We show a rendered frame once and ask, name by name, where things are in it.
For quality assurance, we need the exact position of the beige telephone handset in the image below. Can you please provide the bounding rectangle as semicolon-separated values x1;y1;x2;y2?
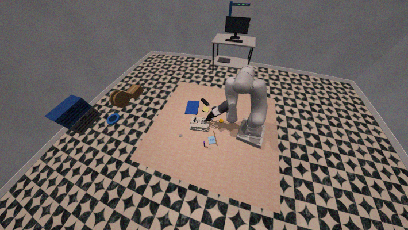
190;123;208;129

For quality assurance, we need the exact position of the light blue sticky note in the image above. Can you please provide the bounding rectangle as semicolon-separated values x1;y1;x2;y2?
208;136;216;144

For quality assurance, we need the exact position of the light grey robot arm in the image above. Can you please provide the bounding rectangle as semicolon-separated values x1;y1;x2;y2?
212;65;268;140

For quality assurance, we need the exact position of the beige desk phone body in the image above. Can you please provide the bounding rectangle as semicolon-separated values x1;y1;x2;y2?
189;116;210;132

